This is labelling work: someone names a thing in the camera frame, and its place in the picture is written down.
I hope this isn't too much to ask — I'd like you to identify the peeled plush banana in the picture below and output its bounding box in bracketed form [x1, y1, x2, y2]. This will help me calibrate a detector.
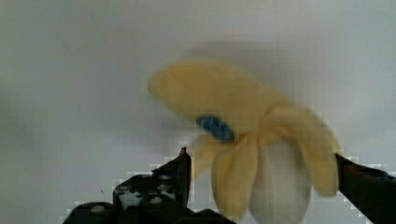
[148, 60, 341, 224]

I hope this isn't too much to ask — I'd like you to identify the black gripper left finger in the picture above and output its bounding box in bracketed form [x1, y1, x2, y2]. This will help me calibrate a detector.
[63, 147, 236, 224]

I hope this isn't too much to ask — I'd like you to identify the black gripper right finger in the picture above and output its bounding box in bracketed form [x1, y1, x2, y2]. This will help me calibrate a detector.
[335, 154, 396, 224]

